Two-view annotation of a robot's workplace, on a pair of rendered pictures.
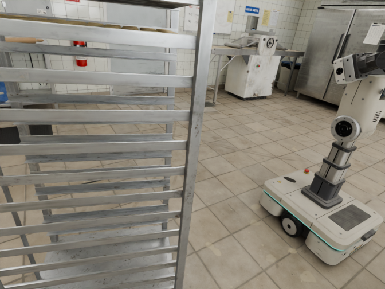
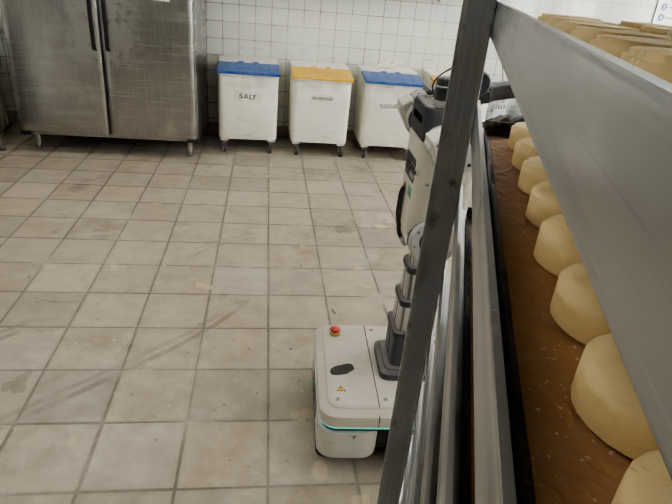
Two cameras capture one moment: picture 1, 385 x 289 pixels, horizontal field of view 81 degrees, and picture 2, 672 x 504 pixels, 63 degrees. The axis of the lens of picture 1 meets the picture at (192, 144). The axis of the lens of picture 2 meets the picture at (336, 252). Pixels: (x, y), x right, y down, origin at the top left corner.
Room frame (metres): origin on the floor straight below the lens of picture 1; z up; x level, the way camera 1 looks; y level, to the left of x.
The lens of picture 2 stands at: (0.86, 0.66, 1.53)
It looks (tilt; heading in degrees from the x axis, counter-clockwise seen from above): 27 degrees down; 296
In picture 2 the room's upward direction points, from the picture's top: 5 degrees clockwise
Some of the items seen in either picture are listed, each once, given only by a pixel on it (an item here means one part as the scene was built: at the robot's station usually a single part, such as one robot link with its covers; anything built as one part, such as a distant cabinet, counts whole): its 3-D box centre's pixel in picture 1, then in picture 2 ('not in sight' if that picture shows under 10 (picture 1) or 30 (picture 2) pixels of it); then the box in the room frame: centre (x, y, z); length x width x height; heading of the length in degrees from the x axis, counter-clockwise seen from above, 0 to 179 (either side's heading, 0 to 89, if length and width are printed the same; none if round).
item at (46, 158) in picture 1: (103, 156); not in sight; (0.89, 0.41, 0.69); 0.64 x 0.03 x 0.03; 106
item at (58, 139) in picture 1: (101, 138); not in sight; (0.89, 0.41, 0.78); 0.64 x 0.03 x 0.03; 106
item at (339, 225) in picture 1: (321, 200); (405, 367); (1.30, -0.96, 0.24); 0.68 x 0.53 x 0.41; 32
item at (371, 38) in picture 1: (374, 33); not in sight; (4.17, -2.71, 1.39); 0.22 x 0.03 x 0.31; 34
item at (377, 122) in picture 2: not in sight; (385, 112); (2.85, -4.28, 0.38); 0.64 x 0.54 x 0.77; 123
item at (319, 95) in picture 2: not in sight; (317, 108); (3.39, -3.91, 0.38); 0.64 x 0.54 x 0.77; 125
